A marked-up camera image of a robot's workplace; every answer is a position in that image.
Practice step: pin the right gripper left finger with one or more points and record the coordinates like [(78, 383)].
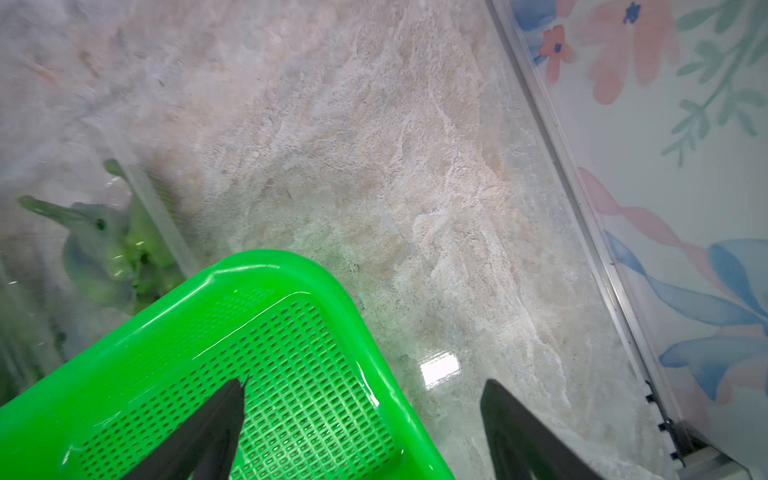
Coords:
[(205, 445)]

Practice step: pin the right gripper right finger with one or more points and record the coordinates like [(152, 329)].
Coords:
[(521, 446)]

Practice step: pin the right clear pepper container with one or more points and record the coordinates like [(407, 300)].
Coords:
[(88, 240)]

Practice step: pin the bright green plastic basket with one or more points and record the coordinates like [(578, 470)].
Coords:
[(319, 399)]

